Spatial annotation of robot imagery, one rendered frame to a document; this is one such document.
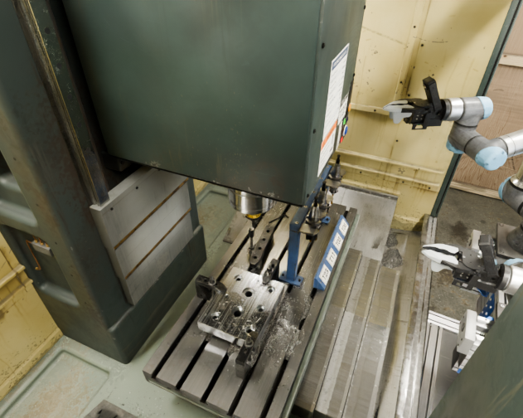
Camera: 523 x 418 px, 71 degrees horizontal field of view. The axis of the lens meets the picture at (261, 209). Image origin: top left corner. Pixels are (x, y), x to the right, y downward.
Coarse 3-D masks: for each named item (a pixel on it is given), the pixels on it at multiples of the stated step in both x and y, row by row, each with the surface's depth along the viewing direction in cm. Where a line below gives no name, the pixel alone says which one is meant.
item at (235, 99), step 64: (64, 0) 88; (128, 0) 81; (192, 0) 75; (256, 0) 70; (320, 0) 66; (128, 64) 91; (192, 64) 84; (256, 64) 78; (320, 64) 74; (128, 128) 105; (192, 128) 95; (256, 128) 87; (320, 128) 89; (256, 192) 99
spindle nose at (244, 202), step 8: (232, 192) 110; (240, 192) 108; (232, 200) 112; (240, 200) 110; (248, 200) 109; (256, 200) 109; (264, 200) 110; (272, 200) 112; (240, 208) 112; (248, 208) 111; (256, 208) 111; (264, 208) 112
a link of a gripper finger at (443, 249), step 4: (436, 244) 103; (440, 244) 103; (424, 248) 103; (428, 248) 103; (432, 248) 103; (436, 248) 102; (440, 248) 102; (444, 248) 102; (448, 248) 102; (452, 248) 102; (456, 248) 102; (440, 252) 102; (444, 252) 102; (448, 252) 101; (452, 252) 101; (456, 252) 101; (456, 256) 102
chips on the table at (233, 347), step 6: (210, 300) 151; (282, 300) 152; (276, 312) 148; (270, 324) 143; (186, 330) 142; (204, 336) 139; (210, 336) 140; (264, 336) 139; (234, 348) 134; (240, 348) 135; (228, 354) 134; (258, 354) 134; (252, 360) 131; (252, 366) 131
